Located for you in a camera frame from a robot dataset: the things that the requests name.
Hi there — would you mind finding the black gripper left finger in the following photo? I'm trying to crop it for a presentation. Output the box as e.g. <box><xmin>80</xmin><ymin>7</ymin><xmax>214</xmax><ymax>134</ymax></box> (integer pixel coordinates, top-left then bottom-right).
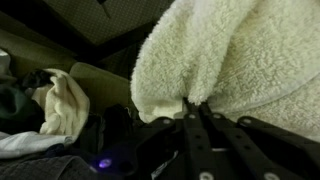
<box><xmin>132</xmin><ymin>97</ymin><xmax>215</xmax><ymax>180</ymax></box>

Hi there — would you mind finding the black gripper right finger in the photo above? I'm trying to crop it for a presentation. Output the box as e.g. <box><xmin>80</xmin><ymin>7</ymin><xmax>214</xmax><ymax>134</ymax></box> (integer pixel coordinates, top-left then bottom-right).
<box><xmin>199</xmin><ymin>102</ymin><xmax>320</xmax><ymax>180</ymax></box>

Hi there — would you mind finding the cream white terry towel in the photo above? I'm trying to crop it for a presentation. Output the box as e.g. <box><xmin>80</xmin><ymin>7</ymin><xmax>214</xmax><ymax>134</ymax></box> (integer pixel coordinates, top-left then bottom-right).
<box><xmin>130</xmin><ymin>0</ymin><xmax>320</xmax><ymax>143</ymax></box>

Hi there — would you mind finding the black device with purple light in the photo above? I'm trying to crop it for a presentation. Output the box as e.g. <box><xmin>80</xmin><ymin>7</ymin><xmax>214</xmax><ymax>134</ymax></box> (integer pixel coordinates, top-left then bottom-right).
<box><xmin>79</xmin><ymin>104</ymin><xmax>142</xmax><ymax>175</ymax></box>

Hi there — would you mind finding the small cream cloth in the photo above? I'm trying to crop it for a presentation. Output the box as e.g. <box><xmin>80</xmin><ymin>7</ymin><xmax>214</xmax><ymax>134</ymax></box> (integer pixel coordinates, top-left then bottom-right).
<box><xmin>31</xmin><ymin>67</ymin><xmax>91</xmax><ymax>138</ymax></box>

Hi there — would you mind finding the grey waffle knit blanket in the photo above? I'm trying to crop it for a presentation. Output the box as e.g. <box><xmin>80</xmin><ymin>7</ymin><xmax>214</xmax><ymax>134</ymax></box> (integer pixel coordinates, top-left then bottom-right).
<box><xmin>0</xmin><ymin>154</ymin><xmax>98</xmax><ymax>180</ymax></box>

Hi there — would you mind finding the white shirt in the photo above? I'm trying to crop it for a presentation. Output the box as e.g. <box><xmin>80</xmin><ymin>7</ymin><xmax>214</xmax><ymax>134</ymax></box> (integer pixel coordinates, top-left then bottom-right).
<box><xmin>0</xmin><ymin>130</ymin><xmax>75</xmax><ymax>160</ymax></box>

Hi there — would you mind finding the black garment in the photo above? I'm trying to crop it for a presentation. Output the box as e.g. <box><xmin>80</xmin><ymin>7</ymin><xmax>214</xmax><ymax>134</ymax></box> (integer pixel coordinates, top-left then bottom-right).
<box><xmin>21</xmin><ymin>68</ymin><xmax>55</xmax><ymax>90</ymax></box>

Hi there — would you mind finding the dark green garment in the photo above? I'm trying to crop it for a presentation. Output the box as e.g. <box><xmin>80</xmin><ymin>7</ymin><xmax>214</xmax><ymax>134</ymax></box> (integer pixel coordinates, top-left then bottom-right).
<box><xmin>0</xmin><ymin>84</ymin><xmax>45</xmax><ymax>135</ymax></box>

